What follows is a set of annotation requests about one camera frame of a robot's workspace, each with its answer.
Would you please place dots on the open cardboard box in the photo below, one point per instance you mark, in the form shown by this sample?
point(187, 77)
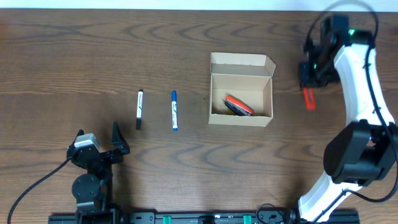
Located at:
point(247, 77)

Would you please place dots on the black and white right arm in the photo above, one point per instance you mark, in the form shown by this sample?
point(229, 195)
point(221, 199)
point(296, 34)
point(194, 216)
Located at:
point(366, 148)

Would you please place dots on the blue cap whiteboard marker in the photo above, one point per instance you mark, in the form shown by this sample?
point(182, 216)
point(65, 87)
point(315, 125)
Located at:
point(174, 111)

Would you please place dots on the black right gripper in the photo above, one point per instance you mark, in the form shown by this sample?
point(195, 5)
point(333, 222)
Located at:
point(305, 81)

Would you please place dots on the black cap whiteboard marker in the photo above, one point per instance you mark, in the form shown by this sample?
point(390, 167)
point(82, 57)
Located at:
point(140, 97)

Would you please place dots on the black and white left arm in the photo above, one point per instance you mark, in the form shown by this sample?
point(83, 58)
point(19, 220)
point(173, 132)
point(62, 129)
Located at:
point(93, 190)

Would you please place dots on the black mounting rail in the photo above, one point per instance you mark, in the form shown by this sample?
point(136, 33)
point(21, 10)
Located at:
point(264, 216)

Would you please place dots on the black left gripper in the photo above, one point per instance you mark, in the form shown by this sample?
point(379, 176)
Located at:
point(120, 143)

